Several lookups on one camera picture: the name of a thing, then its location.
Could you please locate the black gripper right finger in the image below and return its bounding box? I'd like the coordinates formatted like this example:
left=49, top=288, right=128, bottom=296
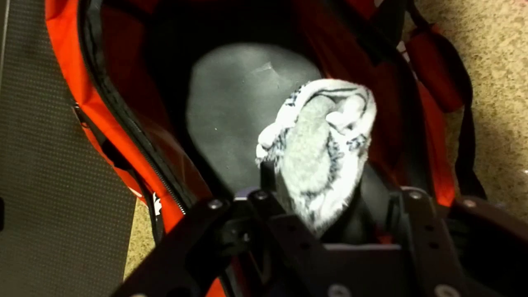
left=385, top=187, right=528, bottom=297

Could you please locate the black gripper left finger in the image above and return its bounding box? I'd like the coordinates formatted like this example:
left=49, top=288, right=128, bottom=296
left=108, top=162, right=331, bottom=297

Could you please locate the grey white sock pair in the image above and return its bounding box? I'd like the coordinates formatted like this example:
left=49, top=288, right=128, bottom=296
left=253, top=78, right=379, bottom=240

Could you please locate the red duffel bag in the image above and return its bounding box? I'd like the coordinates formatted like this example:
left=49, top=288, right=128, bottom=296
left=42, top=0, right=488, bottom=297

